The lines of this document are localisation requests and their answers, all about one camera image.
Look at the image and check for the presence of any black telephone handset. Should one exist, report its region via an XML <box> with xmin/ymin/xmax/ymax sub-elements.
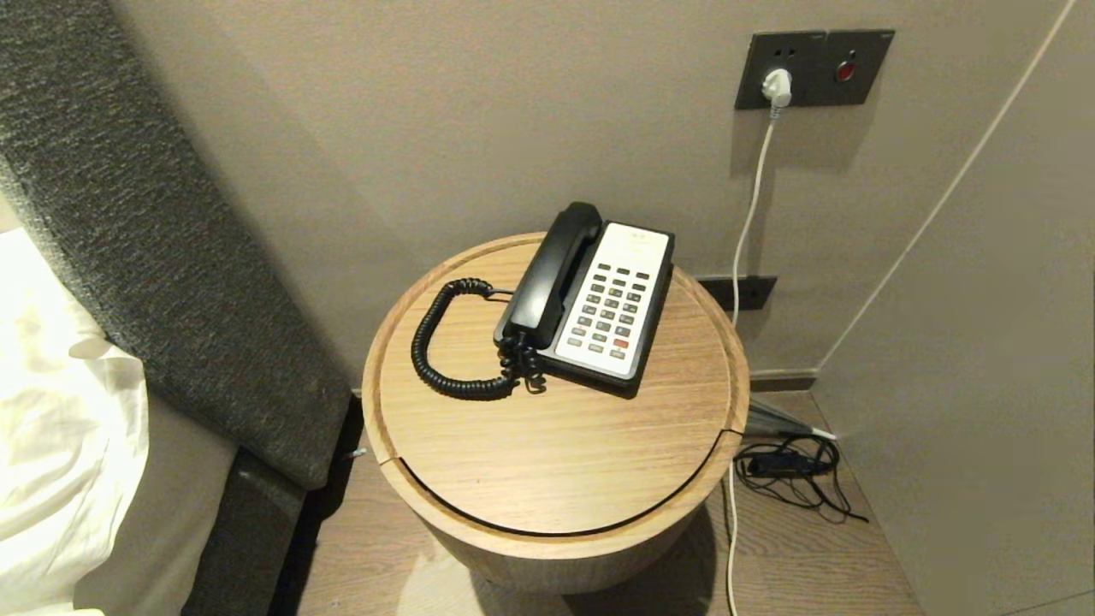
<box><xmin>494</xmin><ymin>202</ymin><xmax>603</xmax><ymax>351</ymax></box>

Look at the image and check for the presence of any grey fabric headboard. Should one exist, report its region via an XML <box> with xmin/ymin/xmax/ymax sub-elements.
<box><xmin>0</xmin><ymin>0</ymin><xmax>353</xmax><ymax>490</ymax></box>

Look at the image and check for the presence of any white power cable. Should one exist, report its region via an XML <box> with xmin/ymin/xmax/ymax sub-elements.
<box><xmin>725</xmin><ymin>107</ymin><xmax>776</xmax><ymax>616</ymax></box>

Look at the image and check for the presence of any grey fabric bed frame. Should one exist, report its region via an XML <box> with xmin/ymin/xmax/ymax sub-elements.
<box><xmin>181</xmin><ymin>447</ymin><xmax>307</xmax><ymax>616</ymax></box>

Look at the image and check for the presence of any white pillow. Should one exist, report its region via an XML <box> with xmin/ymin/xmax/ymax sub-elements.
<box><xmin>0</xmin><ymin>227</ymin><xmax>151</xmax><ymax>616</ymax></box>

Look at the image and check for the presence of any black power adapter with cable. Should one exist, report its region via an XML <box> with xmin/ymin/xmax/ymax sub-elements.
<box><xmin>733</xmin><ymin>435</ymin><xmax>869</xmax><ymax>524</ymax></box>

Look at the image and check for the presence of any brown skirting board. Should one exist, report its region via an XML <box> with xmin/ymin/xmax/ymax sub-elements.
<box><xmin>749</xmin><ymin>368</ymin><xmax>822</xmax><ymax>393</ymax></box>

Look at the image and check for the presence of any small dark wall socket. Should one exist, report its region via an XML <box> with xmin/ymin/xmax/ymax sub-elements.
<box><xmin>697</xmin><ymin>275</ymin><xmax>778</xmax><ymax>311</ymax></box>

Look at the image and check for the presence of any transparent folded umbrella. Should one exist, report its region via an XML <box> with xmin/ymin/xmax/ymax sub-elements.
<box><xmin>743</xmin><ymin>398</ymin><xmax>838</xmax><ymax>441</ymax></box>

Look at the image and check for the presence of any dark switch plate red button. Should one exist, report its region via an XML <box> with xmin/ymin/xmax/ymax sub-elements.
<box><xmin>821</xmin><ymin>29</ymin><xmax>896</xmax><ymax>107</ymax></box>

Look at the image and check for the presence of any black coiled phone cord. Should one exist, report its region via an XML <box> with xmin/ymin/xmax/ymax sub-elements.
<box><xmin>411</xmin><ymin>277</ymin><xmax>546</xmax><ymax>402</ymax></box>

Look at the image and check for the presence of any beige mattress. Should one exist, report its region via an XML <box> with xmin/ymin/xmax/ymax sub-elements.
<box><xmin>73</xmin><ymin>394</ymin><xmax>239</xmax><ymax>616</ymax></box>

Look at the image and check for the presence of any round wooden side table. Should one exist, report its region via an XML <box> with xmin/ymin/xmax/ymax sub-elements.
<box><xmin>361</xmin><ymin>231</ymin><xmax>752</xmax><ymax>595</ymax></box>

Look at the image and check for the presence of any dark wall socket plate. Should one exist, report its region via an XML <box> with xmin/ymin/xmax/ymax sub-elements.
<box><xmin>735</xmin><ymin>31</ymin><xmax>829</xmax><ymax>110</ymax></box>

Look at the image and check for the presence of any black white telephone base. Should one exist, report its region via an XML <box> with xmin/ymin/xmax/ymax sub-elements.
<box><xmin>494</xmin><ymin>221</ymin><xmax>677</xmax><ymax>400</ymax></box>

